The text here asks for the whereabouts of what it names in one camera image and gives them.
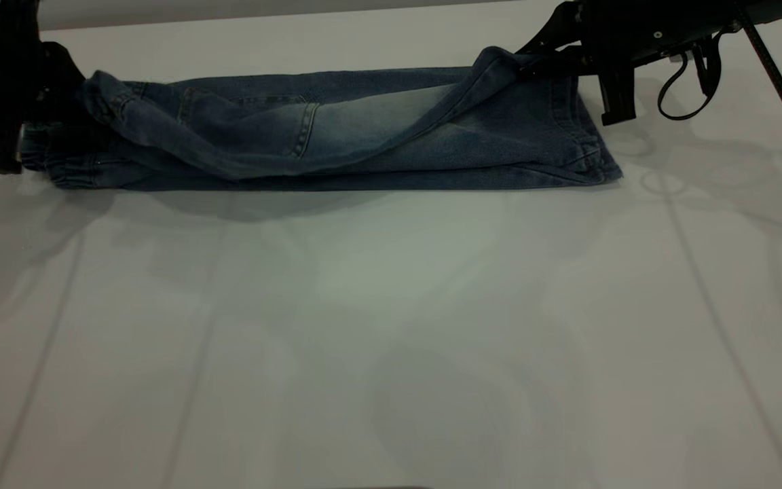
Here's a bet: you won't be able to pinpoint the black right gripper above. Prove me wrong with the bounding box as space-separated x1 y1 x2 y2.
519 0 690 127

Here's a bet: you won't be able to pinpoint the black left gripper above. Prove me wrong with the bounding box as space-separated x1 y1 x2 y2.
0 0 86 174

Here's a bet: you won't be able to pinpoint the blue denim shorts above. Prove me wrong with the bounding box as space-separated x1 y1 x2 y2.
21 46 624 192

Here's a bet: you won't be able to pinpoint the black looped cable with plug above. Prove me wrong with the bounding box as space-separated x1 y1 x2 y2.
658 33 723 122

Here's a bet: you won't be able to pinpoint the black braided cable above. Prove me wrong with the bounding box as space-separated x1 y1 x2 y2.
734 5 782 170

